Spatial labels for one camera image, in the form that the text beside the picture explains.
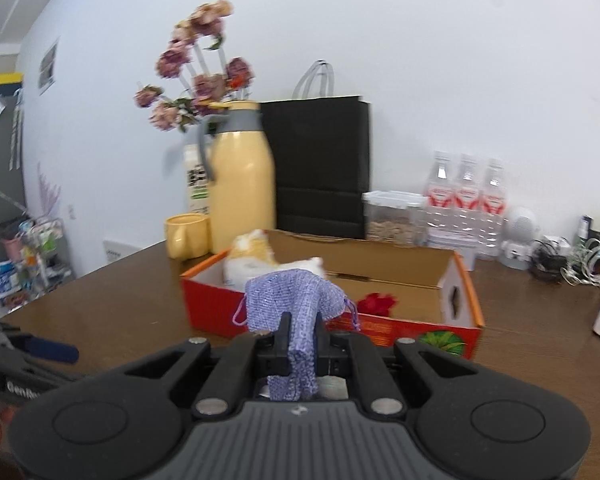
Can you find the red cardboard box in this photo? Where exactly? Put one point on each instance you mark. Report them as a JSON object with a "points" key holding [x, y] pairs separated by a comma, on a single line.
{"points": [[437, 302]]}

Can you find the right water bottle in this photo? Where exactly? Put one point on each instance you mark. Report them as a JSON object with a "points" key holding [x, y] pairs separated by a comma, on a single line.
{"points": [[492, 207]]}

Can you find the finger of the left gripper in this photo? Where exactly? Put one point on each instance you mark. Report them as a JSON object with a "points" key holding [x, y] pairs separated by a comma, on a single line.
{"points": [[13, 338]]}

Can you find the water bottle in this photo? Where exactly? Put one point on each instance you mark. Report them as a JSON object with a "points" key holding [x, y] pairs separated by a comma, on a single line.
{"points": [[466, 198], [439, 193], [492, 207]]}

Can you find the red fabric rose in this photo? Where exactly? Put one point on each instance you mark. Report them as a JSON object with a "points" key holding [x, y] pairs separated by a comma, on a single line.
{"points": [[377, 304]]}

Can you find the dried pink flower bouquet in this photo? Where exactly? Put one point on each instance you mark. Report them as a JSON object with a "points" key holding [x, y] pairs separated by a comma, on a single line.
{"points": [[195, 57]]}

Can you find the purple knit pouch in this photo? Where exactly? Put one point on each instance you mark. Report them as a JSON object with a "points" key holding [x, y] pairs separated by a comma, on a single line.
{"points": [[305, 296]]}

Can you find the clear food storage container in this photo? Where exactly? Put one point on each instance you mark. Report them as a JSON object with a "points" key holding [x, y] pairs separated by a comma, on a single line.
{"points": [[395, 217]]}

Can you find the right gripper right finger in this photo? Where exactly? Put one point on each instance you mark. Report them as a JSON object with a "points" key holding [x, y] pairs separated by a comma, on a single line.
{"points": [[353, 357]]}

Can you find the white wall outlet panel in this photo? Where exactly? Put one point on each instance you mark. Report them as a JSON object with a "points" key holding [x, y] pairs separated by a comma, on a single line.
{"points": [[114, 251]]}

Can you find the left water bottle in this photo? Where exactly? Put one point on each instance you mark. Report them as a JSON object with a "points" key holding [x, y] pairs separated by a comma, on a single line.
{"points": [[439, 193]]}

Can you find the yellow thermos jug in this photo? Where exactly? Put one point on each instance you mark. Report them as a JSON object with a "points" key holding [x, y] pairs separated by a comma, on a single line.
{"points": [[240, 169]]}

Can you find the white tin box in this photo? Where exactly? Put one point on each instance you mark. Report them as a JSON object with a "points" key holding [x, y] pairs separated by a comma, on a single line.
{"points": [[466, 249]]}

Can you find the yellow mug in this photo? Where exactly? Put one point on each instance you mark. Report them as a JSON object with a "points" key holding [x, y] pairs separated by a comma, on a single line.
{"points": [[187, 236]]}

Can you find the yellow white plush toy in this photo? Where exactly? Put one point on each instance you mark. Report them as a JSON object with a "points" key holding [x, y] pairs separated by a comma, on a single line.
{"points": [[251, 255]]}

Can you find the middle water bottle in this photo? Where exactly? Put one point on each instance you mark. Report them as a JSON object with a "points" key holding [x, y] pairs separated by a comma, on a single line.
{"points": [[466, 198]]}

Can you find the black paper bag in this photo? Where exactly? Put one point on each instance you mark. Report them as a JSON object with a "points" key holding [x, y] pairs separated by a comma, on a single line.
{"points": [[321, 149]]}

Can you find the wire storage rack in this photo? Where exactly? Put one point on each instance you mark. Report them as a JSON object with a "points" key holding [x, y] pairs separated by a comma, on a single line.
{"points": [[38, 260]]}

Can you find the white milk carton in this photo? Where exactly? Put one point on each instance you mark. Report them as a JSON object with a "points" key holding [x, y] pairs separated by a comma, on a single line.
{"points": [[196, 181]]}

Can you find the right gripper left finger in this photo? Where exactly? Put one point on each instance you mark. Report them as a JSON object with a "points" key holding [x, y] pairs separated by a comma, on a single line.
{"points": [[234, 371]]}

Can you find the white robot toy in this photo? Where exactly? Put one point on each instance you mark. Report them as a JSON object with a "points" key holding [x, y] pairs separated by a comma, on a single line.
{"points": [[519, 232]]}

